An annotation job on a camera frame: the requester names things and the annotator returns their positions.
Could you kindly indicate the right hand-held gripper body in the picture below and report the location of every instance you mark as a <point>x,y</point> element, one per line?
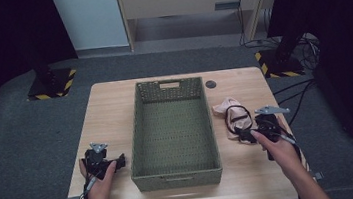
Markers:
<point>268,124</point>

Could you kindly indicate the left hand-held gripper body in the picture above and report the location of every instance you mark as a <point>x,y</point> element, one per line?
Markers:
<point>96,160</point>

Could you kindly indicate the green woven basket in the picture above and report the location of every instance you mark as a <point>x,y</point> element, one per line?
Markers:
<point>171,130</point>

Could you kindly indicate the person's left hand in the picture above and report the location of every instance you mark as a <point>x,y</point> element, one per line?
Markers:
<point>99,190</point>

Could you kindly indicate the person's right hand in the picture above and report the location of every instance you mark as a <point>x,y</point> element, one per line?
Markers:
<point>283,154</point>

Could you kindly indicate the black round table grommet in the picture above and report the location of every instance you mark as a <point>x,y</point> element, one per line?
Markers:
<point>210,84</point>

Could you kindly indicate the black stand with striped base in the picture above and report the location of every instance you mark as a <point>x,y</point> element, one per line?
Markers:
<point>50,85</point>
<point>281,65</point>

